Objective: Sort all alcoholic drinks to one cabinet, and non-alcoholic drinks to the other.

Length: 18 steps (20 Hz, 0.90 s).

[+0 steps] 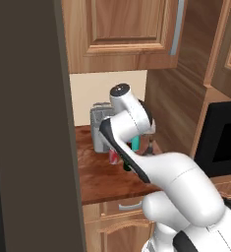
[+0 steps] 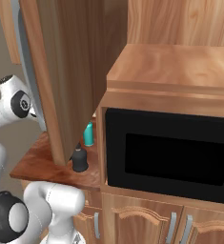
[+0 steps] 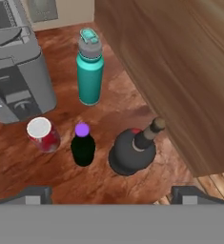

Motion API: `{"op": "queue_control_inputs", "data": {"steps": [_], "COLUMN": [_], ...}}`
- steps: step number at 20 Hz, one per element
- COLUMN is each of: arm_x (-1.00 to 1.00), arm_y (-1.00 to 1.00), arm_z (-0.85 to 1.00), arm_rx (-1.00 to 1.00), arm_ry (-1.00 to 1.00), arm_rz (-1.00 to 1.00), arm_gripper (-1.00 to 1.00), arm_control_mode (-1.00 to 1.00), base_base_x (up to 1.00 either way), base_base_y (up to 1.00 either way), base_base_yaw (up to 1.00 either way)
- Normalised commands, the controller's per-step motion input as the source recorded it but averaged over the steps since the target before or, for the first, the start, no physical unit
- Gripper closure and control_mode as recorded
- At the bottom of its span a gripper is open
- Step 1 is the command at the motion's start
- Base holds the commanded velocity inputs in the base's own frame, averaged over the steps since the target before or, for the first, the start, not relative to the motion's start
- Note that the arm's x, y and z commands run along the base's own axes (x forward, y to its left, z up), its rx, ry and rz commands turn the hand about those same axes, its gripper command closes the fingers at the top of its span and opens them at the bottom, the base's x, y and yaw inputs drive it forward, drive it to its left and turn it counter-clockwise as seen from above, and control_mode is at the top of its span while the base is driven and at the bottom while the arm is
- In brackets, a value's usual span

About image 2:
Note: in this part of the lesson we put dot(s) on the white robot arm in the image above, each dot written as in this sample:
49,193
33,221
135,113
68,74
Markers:
57,203

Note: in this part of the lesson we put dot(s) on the open wooden cabinet door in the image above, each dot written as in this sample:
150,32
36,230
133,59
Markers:
69,73

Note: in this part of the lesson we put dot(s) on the wooden microwave housing cabinet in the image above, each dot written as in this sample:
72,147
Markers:
167,79

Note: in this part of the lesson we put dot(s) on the wooden base cabinet door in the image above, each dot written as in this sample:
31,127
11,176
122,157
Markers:
138,222
86,227
208,227

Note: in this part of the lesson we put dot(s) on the teal bottle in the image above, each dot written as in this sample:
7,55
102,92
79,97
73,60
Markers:
89,135

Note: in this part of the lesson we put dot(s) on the black bottle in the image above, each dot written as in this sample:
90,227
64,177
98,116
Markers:
79,158

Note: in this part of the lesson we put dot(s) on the black microwave oven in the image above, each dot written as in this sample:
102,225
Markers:
170,155

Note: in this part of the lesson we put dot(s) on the wooden wall cabinet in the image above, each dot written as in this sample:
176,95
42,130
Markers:
8,31

